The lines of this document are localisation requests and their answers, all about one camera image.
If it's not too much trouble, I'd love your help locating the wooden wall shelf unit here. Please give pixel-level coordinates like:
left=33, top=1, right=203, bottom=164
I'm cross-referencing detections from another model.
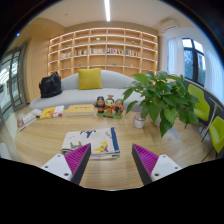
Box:
left=47, top=27, right=159, bottom=79

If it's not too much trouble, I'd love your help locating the yellow and white book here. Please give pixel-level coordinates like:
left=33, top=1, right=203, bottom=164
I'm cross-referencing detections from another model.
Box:
left=39, top=105, right=65, bottom=120

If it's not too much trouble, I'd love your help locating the white sheer curtain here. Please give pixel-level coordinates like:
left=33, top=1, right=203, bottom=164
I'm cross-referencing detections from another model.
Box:
left=166, top=36, right=185, bottom=77

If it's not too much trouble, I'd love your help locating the grey framed glass door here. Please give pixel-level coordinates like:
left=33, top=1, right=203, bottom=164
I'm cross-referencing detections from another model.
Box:
left=0, top=43, right=28, bottom=115

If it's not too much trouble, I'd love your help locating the white air conditioner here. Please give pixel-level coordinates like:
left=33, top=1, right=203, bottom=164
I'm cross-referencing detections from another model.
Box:
left=160, top=18, right=181, bottom=34

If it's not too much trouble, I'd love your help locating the white towel with animal print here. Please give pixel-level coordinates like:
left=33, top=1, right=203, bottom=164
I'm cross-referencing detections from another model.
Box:
left=60, top=126, right=121, bottom=160

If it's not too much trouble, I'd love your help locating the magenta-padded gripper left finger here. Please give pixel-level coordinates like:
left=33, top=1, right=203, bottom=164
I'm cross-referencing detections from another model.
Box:
left=40, top=143, right=92, bottom=185

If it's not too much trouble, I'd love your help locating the dark framed window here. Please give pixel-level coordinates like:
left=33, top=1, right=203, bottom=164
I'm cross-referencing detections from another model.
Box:
left=181, top=37, right=207, bottom=88

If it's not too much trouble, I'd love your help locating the green potted plant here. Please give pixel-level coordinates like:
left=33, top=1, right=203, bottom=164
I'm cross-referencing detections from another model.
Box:
left=122, top=70, right=201, bottom=138

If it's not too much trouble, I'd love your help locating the plain yellow book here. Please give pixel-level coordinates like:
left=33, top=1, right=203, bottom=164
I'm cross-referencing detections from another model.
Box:
left=65, top=103, right=96, bottom=117

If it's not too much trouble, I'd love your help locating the red and white book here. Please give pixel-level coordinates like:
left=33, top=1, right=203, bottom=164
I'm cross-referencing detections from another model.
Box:
left=17, top=108, right=43, bottom=132

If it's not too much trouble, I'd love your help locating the small white jar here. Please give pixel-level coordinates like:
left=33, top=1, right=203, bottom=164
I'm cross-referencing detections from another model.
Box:
left=132, top=112, right=147, bottom=129

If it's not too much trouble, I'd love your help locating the yellow cushion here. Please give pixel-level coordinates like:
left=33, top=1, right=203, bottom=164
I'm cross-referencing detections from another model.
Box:
left=77, top=67, right=104, bottom=91

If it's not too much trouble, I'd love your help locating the colourful cartoon figurine group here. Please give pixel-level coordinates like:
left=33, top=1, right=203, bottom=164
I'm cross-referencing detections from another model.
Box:
left=93, top=94, right=125, bottom=120

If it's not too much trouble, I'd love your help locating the white chair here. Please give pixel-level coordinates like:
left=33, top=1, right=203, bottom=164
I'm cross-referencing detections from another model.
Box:
left=0, top=142, right=16, bottom=160

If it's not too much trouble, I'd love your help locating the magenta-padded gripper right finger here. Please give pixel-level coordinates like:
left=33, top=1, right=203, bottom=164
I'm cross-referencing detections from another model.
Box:
left=131, top=143, right=183, bottom=186

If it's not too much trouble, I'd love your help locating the black bag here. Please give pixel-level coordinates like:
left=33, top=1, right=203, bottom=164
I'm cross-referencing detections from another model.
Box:
left=38, top=71, right=63, bottom=99

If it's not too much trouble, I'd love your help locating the long ceiling light strip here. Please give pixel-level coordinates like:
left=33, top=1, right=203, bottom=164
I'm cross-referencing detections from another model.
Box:
left=103, top=0, right=112, bottom=22

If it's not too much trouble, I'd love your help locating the light grey curved sofa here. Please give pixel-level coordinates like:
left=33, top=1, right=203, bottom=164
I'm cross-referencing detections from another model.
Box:
left=29, top=69, right=144, bottom=111

